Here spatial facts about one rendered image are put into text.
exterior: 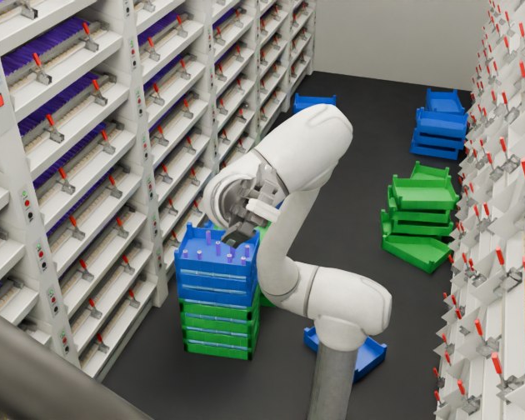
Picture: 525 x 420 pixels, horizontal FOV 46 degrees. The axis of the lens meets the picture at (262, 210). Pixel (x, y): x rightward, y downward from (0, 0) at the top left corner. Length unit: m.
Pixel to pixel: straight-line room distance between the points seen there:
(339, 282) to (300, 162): 0.54
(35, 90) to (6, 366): 1.72
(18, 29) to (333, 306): 1.09
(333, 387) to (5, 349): 1.44
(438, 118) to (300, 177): 3.28
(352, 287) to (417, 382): 1.29
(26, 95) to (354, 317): 1.09
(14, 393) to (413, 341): 2.71
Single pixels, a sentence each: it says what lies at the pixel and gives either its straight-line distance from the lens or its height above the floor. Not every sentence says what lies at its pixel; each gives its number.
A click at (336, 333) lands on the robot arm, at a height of 0.97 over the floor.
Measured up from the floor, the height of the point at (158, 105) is 0.93.
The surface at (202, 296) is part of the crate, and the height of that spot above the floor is 0.35.
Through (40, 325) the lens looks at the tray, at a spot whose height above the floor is 0.57.
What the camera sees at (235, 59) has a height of 0.75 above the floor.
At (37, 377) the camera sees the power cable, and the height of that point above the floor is 1.92.
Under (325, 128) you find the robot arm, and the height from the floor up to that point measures 1.59.
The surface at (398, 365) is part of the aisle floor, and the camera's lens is 2.78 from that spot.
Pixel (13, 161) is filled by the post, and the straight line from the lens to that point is 1.85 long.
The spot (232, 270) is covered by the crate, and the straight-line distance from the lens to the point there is 2.38.
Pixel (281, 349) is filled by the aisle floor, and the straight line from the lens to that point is 2.77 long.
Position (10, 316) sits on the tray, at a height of 0.74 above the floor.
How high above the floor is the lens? 2.08
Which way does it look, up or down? 36 degrees down
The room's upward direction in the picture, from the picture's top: straight up
